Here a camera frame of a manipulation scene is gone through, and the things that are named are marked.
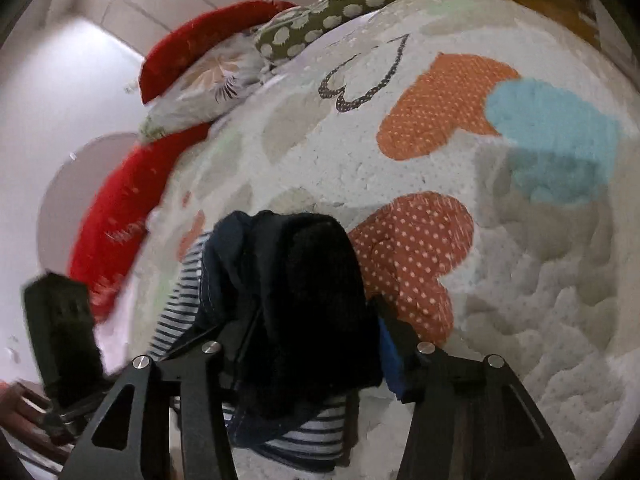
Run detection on white heart print blanket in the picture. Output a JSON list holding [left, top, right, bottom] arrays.
[[127, 0, 633, 480]]

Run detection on olive spotted pillow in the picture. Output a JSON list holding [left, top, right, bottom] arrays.
[[254, 0, 428, 61]]

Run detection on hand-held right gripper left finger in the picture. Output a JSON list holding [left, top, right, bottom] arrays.
[[59, 322, 266, 480]]

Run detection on person's left hand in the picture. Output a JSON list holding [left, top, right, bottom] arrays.
[[0, 380, 66, 453]]

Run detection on floral print pillow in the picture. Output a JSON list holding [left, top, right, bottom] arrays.
[[137, 35, 273, 143]]

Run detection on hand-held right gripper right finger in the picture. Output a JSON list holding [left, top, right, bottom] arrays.
[[367, 294, 576, 480]]

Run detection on dark navy pants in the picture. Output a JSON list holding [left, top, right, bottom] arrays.
[[200, 210, 386, 448]]

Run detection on navy white striped garment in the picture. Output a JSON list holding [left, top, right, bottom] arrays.
[[147, 232, 351, 473]]

